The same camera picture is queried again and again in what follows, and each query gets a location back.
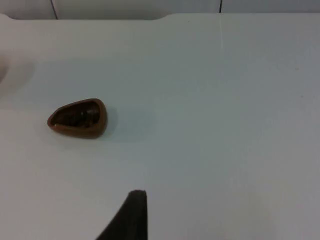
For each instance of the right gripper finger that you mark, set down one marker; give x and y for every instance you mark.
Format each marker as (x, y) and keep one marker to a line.
(132, 220)

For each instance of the coffee beans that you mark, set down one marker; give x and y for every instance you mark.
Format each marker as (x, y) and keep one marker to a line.
(83, 118)

